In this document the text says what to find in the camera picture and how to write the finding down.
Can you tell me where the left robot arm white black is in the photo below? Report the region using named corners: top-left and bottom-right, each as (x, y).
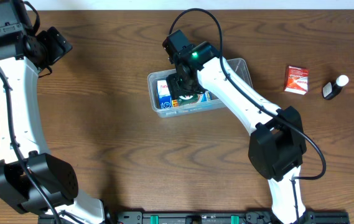
top-left (0, 23), bottom-right (106, 223)

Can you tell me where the green round-logo box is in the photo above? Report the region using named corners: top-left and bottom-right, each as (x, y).
top-left (177, 94), bottom-right (199, 106)

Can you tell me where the red Panadol box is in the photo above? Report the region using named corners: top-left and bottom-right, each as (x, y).
top-left (284, 66), bottom-right (309, 95)

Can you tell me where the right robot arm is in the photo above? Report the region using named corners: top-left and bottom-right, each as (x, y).
top-left (162, 40), bottom-right (306, 223)

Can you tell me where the blue Kool Fever box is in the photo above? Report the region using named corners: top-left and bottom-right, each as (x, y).
top-left (158, 91), bottom-right (212, 109)

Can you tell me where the dark syrup bottle white cap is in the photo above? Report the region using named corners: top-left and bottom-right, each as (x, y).
top-left (322, 75), bottom-right (349, 100)

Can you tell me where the clear plastic container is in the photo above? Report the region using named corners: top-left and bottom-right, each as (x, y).
top-left (147, 58), bottom-right (253, 118)

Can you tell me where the white blue Panadol box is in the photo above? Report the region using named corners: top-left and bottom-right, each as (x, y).
top-left (157, 80), bottom-right (170, 98)

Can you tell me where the black mounting rail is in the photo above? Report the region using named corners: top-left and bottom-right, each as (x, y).
top-left (104, 211), bottom-right (350, 224)

